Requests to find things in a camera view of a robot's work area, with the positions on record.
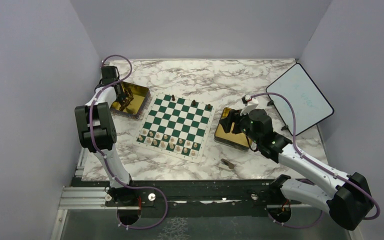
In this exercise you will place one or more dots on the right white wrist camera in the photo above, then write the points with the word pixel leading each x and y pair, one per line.
pixel 250 103

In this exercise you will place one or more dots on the gold tin with dark pieces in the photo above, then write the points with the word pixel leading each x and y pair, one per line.
pixel 132 101

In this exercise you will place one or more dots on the small wooden piece on table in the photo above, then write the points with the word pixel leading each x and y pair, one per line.
pixel 227 164

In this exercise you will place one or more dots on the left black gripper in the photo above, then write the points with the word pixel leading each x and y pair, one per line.
pixel 121 96

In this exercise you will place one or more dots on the empty gold tin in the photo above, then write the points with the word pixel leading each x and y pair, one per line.
pixel 236 141

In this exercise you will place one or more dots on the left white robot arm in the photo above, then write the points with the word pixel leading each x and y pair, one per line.
pixel 97 132

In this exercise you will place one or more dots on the green and white chessboard mat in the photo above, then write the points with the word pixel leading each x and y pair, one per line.
pixel 178 115

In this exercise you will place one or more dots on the white tablet whiteboard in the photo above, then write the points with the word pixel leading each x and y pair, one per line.
pixel 307 100

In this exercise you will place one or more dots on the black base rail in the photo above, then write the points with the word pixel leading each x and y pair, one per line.
pixel 188 198

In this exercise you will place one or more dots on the aluminium frame rail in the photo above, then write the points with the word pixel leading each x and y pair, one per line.
pixel 91 198

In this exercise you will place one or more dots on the light wooden chess pieces row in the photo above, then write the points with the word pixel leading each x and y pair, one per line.
pixel 171 142

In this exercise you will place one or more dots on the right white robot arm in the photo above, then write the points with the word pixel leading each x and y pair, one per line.
pixel 346 198

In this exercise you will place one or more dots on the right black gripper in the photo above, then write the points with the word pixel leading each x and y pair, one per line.
pixel 234 116

